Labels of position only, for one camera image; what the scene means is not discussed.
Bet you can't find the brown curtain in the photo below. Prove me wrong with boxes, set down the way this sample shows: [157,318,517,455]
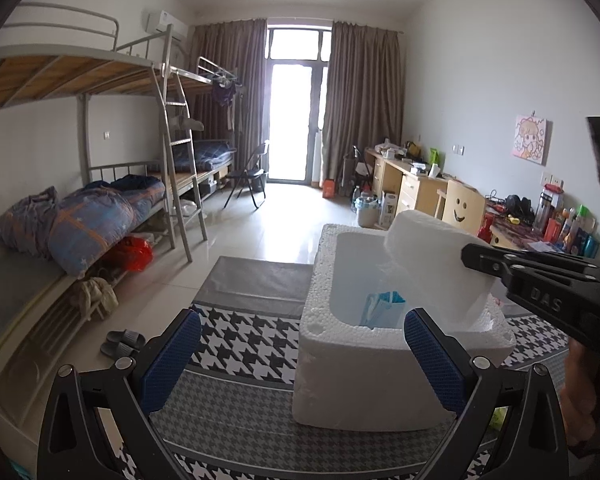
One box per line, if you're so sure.
[322,21,405,183]
[187,19,268,146]

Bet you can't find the light wooden desk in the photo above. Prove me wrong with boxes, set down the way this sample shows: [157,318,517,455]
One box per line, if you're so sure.
[365,147,448,218]

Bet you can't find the metal bunk bed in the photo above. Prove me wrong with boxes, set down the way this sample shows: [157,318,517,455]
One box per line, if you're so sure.
[170,55,246,211]
[0,2,208,441]

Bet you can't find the grey mattress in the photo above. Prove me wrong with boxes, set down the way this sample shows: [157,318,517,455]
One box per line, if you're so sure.
[0,255,63,313]

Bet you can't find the grey hanging cloth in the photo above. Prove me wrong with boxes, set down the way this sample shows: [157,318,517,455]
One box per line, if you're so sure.
[167,114,204,131]

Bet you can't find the dark slipper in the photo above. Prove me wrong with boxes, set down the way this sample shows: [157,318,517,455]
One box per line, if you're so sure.
[100,341,141,360]
[107,330,147,349]

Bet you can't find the cartoon wall picture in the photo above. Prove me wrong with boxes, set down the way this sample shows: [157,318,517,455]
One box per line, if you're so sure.
[514,115,551,166]

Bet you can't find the blue plaid bedding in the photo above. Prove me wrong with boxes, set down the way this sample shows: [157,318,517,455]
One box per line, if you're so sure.
[172,140,237,172]

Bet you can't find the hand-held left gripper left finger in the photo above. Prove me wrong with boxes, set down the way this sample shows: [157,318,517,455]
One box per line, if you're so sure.
[37,308,202,480]

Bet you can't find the blue face mask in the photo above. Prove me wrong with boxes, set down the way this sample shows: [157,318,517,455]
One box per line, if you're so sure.
[362,290,407,331]

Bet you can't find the red plastic bag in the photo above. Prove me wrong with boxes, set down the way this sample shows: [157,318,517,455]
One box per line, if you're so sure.
[102,236,154,273]

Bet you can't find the black headphones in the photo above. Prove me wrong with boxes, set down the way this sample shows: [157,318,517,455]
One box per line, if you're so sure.
[505,195,536,226]

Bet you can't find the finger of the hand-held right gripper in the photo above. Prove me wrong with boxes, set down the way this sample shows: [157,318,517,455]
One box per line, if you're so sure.
[461,243,600,288]

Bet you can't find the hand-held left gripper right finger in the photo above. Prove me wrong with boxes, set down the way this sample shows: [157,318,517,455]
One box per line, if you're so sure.
[404,307,570,480]

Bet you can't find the cluster of toiletry bottles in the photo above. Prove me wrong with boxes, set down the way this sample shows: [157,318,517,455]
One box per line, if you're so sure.
[535,185,600,258]

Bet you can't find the wooden smiley face chair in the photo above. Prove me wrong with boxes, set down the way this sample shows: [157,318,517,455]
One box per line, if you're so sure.
[436,178,487,236]

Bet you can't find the desk with patterned cover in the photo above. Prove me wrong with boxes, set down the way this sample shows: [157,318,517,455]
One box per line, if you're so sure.
[480,200,600,262]

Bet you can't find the blue orange quilt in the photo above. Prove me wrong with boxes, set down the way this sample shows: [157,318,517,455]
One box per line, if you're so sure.
[0,175,167,277]

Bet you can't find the beige crumpled cloth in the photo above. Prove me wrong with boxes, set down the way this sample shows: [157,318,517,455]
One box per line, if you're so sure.
[71,277,119,321]

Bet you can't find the white foam box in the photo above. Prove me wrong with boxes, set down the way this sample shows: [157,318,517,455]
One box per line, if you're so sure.
[291,222,517,433]

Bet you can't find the white foam lid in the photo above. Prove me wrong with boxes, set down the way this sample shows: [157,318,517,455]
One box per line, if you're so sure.
[382,210,498,326]

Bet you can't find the black folding chair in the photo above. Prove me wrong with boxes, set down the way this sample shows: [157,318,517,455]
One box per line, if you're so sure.
[223,142,271,209]

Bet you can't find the houndstooth tablecloth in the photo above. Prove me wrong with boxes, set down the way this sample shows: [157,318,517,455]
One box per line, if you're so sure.
[125,256,581,480]

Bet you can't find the glass balcony door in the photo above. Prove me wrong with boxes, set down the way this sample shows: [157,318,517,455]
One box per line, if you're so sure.
[265,22,333,183]

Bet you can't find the white cardboard box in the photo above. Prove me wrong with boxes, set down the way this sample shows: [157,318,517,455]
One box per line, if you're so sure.
[379,191,398,228]

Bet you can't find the person's right hand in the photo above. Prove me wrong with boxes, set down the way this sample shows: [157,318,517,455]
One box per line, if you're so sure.
[562,337,600,448]

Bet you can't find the purple hanging clothes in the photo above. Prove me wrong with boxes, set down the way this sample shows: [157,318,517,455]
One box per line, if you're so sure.
[211,72,243,108]

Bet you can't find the white air conditioner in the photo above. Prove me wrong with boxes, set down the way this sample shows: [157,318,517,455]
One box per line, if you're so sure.
[146,10,187,42]

